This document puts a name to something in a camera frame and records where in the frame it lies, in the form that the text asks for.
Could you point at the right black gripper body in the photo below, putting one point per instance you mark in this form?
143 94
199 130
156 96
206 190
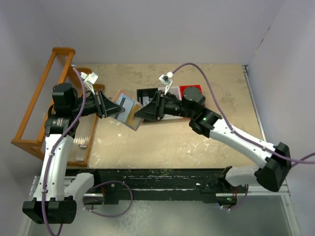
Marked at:
159 105

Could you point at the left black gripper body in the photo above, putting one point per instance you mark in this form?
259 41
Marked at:
100 103

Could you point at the pink leather card holder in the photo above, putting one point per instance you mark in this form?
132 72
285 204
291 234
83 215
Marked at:
130 106

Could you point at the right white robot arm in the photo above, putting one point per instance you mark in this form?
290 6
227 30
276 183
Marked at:
272 162

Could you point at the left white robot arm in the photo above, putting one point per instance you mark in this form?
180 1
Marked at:
53 202

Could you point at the grey cards in black bin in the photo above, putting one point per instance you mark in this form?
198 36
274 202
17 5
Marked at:
146 100

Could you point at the white plastic bin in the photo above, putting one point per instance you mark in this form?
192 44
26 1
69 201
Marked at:
177 93

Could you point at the black plastic bin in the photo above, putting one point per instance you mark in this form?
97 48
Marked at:
145 95

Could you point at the red plastic bin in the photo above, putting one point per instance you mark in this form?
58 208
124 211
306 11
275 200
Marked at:
190 88

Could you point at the orange wooden rack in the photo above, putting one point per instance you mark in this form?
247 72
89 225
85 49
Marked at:
30 135

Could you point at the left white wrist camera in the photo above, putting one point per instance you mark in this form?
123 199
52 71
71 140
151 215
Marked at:
89 80

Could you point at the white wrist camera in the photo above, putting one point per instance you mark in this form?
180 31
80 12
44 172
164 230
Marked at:
89 80
166 79

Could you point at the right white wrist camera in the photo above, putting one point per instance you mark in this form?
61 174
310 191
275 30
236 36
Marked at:
166 79

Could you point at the black metal base frame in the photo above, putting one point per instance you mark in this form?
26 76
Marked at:
114 185

